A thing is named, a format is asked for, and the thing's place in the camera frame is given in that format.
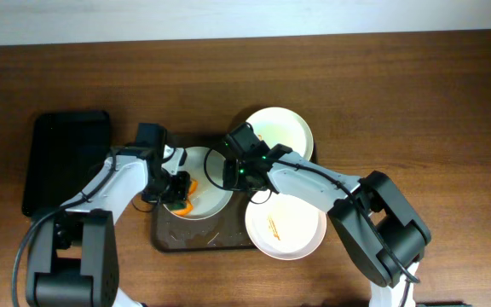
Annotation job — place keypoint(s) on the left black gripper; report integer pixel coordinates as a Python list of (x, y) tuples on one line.
[(177, 193)]

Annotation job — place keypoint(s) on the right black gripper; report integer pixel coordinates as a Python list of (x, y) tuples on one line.
[(232, 177)]

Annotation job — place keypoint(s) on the orange and green sponge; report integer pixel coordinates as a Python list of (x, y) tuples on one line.
[(187, 206)]

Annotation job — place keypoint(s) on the white plate with sauce smear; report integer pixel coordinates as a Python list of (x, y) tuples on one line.
[(206, 200)]

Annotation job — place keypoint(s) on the white plate with red streaks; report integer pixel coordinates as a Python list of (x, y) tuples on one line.
[(278, 125)]

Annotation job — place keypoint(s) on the white plate with orange streaks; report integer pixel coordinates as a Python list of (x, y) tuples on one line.
[(284, 227)]

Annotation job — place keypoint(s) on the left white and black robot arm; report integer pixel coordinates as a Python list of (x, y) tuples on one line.
[(72, 251)]

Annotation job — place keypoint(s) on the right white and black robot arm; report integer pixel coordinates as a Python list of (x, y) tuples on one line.
[(382, 233)]

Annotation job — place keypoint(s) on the dark brown serving tray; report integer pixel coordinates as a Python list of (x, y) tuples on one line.
[(224, 231)]

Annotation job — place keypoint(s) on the black rectangular sponge tray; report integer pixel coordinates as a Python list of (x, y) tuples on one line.
[(66, 149)]

